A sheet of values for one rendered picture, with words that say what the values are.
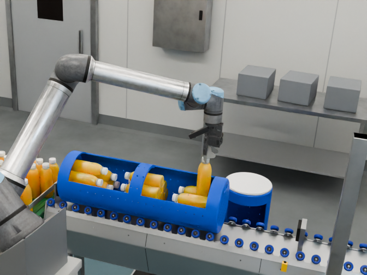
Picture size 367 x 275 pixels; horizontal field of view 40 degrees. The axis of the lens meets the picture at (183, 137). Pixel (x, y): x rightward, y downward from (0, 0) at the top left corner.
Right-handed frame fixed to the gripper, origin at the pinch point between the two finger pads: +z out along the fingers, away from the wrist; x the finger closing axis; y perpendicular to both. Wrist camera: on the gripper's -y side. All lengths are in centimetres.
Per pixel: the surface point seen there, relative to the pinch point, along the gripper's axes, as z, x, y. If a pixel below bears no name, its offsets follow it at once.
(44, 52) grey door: 39, 329, -291
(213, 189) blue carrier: 11.9, -7.6, 6.8
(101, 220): 40, -12, -52
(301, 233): 29, -5, 51
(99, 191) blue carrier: 21, -15, -51
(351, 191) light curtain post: -13, -37, 68
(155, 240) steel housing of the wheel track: 45, -13, -21
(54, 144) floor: 127, 254, -238
